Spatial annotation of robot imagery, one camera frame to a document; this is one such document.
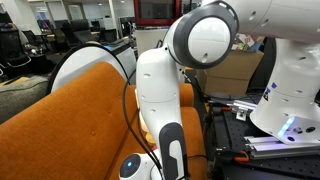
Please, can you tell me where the white cabinet under monitor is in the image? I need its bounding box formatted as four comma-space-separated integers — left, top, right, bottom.
134, 28, 171, 58

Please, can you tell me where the black orange-tipped clamp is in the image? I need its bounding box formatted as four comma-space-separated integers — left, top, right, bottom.
214, 149, 250, 164
205, 99, 234, 113

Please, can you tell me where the brown cardboard box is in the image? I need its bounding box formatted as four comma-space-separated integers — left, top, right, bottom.
196, 49, 265, 98

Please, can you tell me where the red framed monitor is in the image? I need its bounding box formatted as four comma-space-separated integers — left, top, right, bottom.
133, 0, 183, 28

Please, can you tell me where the white round panel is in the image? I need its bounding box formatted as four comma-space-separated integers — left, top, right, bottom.
46, 41, 138, 95

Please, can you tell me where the black optical breadboard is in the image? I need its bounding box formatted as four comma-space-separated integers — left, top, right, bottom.
204, 93, 320, 180

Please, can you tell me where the black office chair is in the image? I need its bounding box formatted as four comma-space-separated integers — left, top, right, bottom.
0, 28, 33, 76
68, 18, 101, 45

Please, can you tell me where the colourful printed box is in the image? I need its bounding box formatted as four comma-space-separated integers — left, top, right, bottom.
232, 33, 265, 53

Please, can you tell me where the orange fabric sofa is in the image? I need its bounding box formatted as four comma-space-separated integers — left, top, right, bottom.
0, 61, 208, 180

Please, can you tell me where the grey fabric sofa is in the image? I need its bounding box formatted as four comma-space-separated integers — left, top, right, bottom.
0, 74, 51, 124

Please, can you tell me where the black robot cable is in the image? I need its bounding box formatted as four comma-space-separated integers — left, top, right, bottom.
121, 68, 165, 172

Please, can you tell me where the silver corner bracket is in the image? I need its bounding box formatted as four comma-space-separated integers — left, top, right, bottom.
232, 99, 258, 122

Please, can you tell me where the aluminium rail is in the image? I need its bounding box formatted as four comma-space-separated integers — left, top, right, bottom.
244, 134, 320, 160

